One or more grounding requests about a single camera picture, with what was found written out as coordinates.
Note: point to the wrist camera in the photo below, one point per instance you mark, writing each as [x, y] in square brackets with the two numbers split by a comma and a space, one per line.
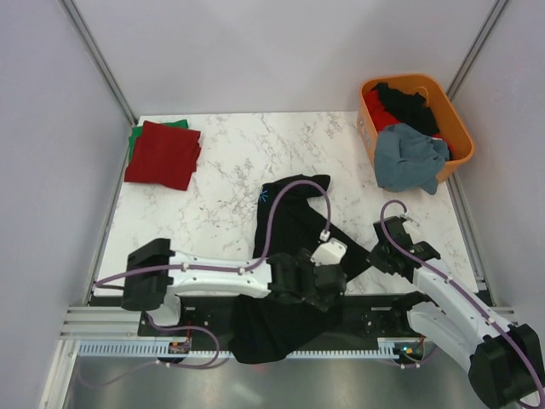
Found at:
[329, 253]
[412, 227]

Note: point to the right aluminium frame post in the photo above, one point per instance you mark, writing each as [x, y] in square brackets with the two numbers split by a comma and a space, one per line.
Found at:
[493, 17]

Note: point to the black t-shirt blue logo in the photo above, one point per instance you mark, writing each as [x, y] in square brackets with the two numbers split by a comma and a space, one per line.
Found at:
[294, 213]

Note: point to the left aluminium frame post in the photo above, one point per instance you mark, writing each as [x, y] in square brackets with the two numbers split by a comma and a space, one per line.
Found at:
[83, 31]

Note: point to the orange plastic tub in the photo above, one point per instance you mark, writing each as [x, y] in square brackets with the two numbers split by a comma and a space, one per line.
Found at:
[450, 125]

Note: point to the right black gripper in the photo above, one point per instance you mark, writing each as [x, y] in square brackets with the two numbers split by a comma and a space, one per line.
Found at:
[374, 260]

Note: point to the aluminium frame post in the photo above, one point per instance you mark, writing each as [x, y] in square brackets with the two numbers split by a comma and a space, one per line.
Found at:
[493, 17]
[83, 31]

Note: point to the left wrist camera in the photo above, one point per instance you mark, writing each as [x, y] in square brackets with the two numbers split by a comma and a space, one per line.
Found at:
[329, 253]

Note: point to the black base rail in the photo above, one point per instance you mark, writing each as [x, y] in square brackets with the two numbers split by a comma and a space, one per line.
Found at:
[364, 319]

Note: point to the folded red t-shirt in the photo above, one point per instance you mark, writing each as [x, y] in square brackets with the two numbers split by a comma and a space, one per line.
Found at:
[164, 156]

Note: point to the red garment in tub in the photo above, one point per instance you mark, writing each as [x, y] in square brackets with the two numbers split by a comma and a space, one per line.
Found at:
[379, 111]

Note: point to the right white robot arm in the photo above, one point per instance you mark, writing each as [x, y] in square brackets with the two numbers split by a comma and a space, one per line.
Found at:
[503, 360]

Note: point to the folded green t-shirt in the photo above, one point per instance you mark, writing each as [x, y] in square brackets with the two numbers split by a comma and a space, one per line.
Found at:
[137, 131]

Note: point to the black garment in tub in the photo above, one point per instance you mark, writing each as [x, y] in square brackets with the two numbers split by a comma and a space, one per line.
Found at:
[409, 106]

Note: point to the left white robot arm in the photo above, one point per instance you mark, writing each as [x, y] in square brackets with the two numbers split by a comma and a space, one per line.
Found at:
[159, 276]

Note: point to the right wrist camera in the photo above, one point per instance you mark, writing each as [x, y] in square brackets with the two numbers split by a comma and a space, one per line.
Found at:
[412, 227]

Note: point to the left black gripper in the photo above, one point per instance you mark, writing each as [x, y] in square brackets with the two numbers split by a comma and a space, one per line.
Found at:
[303, 260]

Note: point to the grey-blue t-shirt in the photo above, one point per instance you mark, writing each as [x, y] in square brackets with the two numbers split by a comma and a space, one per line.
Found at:
[405, 159]

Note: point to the white slotted cable duct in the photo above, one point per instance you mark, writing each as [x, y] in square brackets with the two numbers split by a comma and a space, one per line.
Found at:
[167, 349]

